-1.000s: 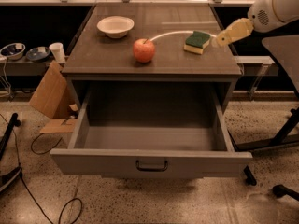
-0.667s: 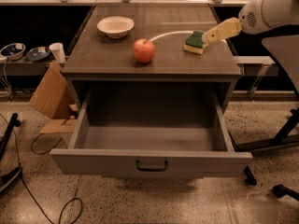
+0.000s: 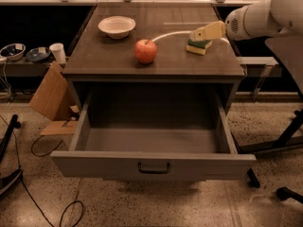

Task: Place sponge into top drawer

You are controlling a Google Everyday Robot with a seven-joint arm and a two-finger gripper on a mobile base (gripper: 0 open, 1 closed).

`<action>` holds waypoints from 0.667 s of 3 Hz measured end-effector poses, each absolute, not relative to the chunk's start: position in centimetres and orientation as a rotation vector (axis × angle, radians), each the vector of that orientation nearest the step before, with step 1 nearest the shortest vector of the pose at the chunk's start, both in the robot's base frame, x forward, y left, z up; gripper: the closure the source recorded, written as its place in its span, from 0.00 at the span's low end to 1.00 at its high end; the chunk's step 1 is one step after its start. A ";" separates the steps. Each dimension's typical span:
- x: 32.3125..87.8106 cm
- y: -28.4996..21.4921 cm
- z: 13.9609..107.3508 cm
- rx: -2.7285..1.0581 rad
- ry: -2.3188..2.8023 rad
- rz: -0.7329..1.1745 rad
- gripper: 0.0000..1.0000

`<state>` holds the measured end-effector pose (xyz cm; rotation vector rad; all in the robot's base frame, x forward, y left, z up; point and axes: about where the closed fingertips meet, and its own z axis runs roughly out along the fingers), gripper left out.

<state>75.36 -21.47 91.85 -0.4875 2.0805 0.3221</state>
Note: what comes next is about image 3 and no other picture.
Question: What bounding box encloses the dark round table top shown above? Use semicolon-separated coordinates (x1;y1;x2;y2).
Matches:
265;35;303;94

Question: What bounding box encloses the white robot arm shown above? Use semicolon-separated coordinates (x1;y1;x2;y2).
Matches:
189;0;303;42

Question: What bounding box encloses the green and yellow sponge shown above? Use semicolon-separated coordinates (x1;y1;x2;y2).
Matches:
186;39;212;56

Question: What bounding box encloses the black drawer handle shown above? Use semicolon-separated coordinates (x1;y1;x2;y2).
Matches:
137;162;170;175

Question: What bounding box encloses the brown cardboard box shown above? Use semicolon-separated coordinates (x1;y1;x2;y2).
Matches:
29;61;79;136

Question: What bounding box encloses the open grey top drawer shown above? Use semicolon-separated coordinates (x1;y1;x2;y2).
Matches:
51;83;256;182

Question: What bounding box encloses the white paper bowl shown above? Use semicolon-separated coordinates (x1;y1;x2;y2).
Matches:
98;16;135;40

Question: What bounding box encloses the blue bowl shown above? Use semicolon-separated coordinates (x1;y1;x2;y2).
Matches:
26;47;50;62
0;44;26;61

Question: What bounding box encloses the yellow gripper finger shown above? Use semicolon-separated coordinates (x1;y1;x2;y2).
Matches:
189;21;226;42

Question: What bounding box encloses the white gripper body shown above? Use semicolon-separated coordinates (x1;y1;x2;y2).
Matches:
225;6;251;41

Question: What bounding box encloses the grey drawer cabinet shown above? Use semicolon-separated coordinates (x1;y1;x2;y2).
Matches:
63;2;244;107

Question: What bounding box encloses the red apple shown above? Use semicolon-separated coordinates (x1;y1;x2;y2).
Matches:
134;40;157;64

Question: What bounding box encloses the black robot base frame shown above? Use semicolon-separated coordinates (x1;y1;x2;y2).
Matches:
236;109;303;205

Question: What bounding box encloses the blue bowl far left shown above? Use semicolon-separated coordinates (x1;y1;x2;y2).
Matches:
0;44;26;61

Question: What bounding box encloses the grey side shelf right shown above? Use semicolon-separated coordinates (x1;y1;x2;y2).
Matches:
238;57;281;78

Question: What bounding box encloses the white paper cup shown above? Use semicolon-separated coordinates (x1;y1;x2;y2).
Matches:
49;43;66;64

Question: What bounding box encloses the grey side shelf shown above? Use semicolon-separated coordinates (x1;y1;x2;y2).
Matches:
0;58;55;77
238;57;281;78

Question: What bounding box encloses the grey side shelf left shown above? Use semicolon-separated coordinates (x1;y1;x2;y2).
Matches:
0;58;55;77

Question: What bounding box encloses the black stand leg left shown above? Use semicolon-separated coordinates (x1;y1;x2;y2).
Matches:
0;114;22;196

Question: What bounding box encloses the black floor cable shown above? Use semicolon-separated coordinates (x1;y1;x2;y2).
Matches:
0;114;85;227

